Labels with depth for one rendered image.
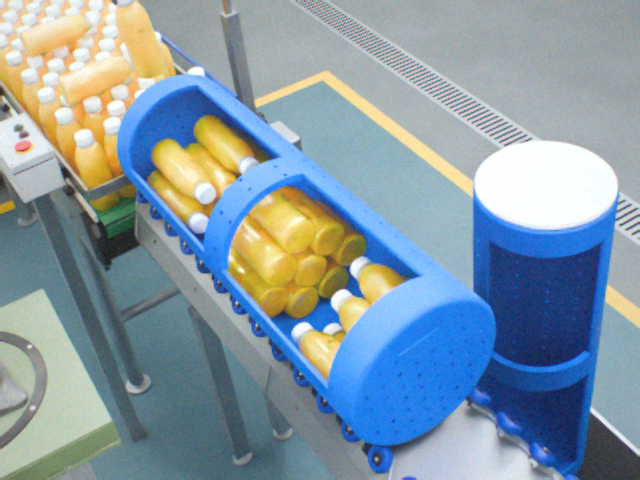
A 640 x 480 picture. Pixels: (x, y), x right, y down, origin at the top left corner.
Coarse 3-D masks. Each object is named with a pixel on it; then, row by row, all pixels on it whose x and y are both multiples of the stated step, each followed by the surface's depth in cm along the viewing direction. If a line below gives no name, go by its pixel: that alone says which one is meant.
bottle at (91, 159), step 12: (96, 144) 202; (84, 156) 201; (96, 156) 201; (84, 168) 202; (96, 168) 203; (108, 168) 206; (84, 180) 205; (96, 180) 204; (108, 180) 206; (96, 204) 209; (108, 204) 209
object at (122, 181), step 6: (114, 180) 206; (120, 180) 207; (126, 180) 207; (96, 186) 204; (102, 186) 205; (108, 186) 205; (114, 186) 206; (120, 186) 207; (90, 192) 204; (96, 192) 204; (102, 192) 205; (108, 192) 206; (96, 198) 205
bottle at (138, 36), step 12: (132, 0) 185; (120, 12) 185; (132, 12) 185; (144, 12) 187; (120, 24) 186; (132, 24) 185; (144, 24) 187; (132, 36) 187; (144, 36) 188; (132, 48) 190; (144, 48) 190; (156, 48) 192; (132, 60) 193; (144, 60) 191; (156, 60) 193; (144, 72) 194; (156, 72) 194
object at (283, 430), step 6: (264, 396) 256; (270, 402) 253; (270, 408) 256; (276, 408) 255; (270, 414) 259; (276, 414) 256; (282, 414) 258; (270, 420) 263; (276, 420) 258; (282, 420) 259; (276, 426) 260; (282, 426) 261; (288, 426) 263; (276, 432) 264; (282, 432) 262; (288, 432) 266; (276, 438) 265; (282, 438) 264; (288, 438) 265
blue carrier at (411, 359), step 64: (128, 128) 184; (192, 128) 197; (256, 128) 172; (256, 192) 155; (320, 192) 155; (384, 256) 164; (256, 320) 154; (320, 320) 168; (384, 320) 129; (448, 320) 133; (320, 384) 138; (384, 384) 132; (448, 384) 142
